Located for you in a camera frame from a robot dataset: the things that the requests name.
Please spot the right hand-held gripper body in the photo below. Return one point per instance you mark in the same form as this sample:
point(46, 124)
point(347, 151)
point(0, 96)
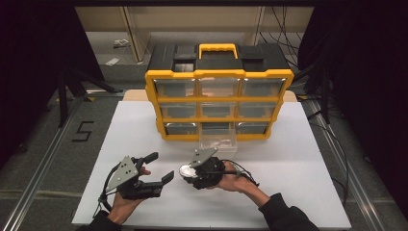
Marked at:
point(210, 173)

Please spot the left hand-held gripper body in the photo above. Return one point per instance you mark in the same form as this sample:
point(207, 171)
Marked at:
point(124, 173)

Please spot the yellow black organizer cabinet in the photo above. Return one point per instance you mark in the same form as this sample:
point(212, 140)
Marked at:
point(269, 61)

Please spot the person's right hand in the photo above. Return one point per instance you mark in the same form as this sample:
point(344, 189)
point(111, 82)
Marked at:
point(235, 181)

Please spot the person's left hand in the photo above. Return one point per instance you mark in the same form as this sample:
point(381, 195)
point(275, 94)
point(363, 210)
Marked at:
point(122, 208)

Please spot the white table mat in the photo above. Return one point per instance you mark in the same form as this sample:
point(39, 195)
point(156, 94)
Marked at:
point(192, 208)

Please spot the grid of clear drawers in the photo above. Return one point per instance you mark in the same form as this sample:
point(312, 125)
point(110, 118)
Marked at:
point(176, 88)

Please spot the black metal stand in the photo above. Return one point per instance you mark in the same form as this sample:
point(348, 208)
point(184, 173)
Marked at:
point(326, 102)
point(63, 102)

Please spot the flat white paper scrap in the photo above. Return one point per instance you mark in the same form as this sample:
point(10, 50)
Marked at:
point(112, 61)

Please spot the crumpled white paper scrap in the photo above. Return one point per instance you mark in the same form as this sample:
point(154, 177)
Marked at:
point(121, 42)

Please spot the dark curtain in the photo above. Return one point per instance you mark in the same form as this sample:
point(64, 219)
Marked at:
point(369, 80)
point(32, 64)

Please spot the aluminium frame rail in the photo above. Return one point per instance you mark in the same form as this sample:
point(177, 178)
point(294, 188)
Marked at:
point(348, 178)
point(104, 93)
point(45, 160)

